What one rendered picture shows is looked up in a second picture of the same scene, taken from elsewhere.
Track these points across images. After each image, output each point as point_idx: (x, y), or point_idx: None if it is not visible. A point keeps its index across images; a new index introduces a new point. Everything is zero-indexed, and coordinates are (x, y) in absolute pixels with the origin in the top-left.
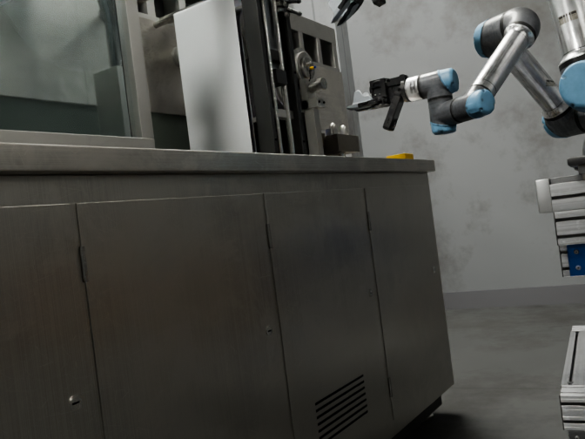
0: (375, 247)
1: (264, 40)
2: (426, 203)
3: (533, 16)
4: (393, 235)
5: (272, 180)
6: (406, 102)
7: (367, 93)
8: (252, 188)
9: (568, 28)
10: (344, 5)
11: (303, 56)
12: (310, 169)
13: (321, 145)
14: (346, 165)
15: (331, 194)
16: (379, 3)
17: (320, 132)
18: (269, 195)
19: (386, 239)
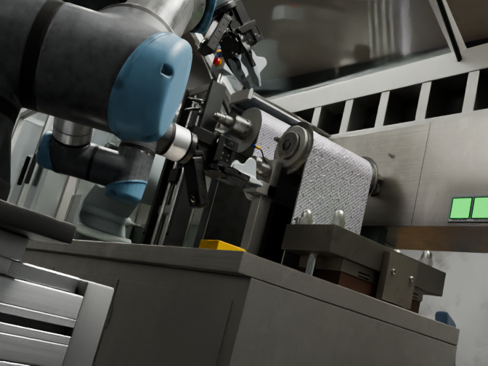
0: (102, 352)
1: None
2: (217, 334)
3: None
4: (129, 352)
5: (63, 259)
6: (184, 163)
7: (247, 160)
8: (53, 263)
9: None
10: (231, 67)
11: (290, 131)
12: (70, 251)
13: (247, 240)
14: (96, 250)
15: (88, 278)
16: (200, 52)
17: (252, 224)
18: (56, 269)
19: (118, 350)
